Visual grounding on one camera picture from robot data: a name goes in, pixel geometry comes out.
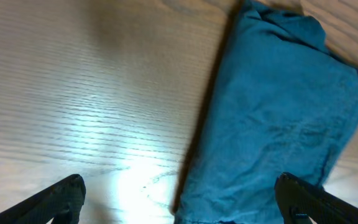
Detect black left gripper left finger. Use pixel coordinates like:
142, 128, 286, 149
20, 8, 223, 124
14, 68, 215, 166
0, 174, 86, 224

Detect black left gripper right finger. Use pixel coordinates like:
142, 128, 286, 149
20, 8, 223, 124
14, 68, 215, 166
274, 172, 358, 224

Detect navy blue shorts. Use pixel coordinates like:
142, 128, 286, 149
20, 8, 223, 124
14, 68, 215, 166
175, 1, 358, 223

